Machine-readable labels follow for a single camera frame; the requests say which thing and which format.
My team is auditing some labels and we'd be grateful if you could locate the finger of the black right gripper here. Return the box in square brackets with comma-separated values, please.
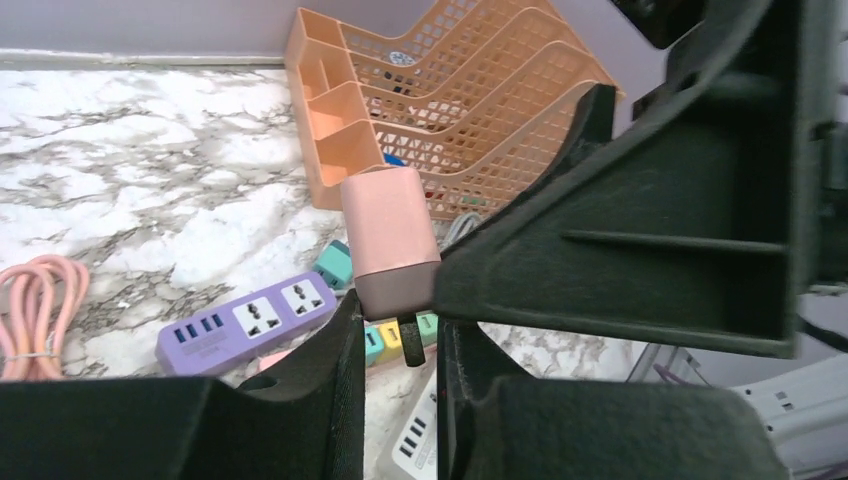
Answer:
[433, 69, 796, 359]

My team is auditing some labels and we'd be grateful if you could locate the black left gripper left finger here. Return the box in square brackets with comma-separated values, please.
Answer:
[1, 292, 365, 479]

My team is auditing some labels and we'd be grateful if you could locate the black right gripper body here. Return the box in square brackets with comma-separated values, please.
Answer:
[629, 1, 847, 357]

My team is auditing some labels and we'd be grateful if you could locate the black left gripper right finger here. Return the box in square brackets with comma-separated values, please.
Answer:
[437, 321, 789, 479]

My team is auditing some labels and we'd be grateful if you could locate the dark teal plug adapter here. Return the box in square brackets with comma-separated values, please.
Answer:
[364, 326, 385, 367]

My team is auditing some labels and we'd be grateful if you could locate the pink plug adapter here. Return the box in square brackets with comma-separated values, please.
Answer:
[340, 167, 441, 367]

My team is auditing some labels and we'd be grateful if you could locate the yellow plug adapter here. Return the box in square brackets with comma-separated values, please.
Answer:
[378, 321, 402, 352]

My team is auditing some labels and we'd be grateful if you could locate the green plug adapter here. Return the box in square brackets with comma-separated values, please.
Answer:
[416, 313, 439, 347]

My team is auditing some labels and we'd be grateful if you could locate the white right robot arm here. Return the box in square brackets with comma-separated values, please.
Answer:
[434, 1, 847, 479]

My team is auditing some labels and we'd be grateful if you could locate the pink power strip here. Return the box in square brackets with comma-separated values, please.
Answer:
[255, 340, 404, 373]

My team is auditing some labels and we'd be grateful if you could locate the white power strip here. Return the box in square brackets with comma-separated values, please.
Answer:
[378, 370, 438, 480]

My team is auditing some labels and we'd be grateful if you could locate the purple power strip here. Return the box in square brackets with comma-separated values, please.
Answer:
[155, 272, 337, 376]

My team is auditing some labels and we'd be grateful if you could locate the orange plastic file rack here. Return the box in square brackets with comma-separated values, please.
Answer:
[285, 1, 612, 220]

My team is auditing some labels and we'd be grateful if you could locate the blue item in rack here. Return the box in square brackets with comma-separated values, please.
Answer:
[383, 153, 406, 167]

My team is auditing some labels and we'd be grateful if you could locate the grey cable of purple strip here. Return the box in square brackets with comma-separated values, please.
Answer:
[440, 211, 485, 250]

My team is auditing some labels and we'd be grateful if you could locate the pink cable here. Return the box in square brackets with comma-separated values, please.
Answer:
[0, 254, 91, 382]

